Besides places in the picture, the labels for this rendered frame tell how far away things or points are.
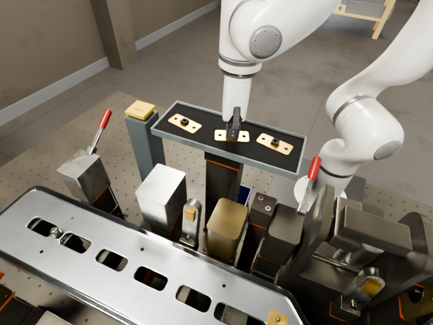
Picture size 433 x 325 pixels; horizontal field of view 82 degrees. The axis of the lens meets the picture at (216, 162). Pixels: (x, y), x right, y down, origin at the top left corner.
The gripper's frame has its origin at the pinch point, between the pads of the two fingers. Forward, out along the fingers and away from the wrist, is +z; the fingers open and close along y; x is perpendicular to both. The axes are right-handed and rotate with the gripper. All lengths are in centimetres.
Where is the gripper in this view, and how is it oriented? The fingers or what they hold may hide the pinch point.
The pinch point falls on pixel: (232, 128)
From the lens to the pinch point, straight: 61.2
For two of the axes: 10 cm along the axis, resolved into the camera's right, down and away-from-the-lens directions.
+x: 10.0, 0.4, 0.2
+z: -0.4, 6.8, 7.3
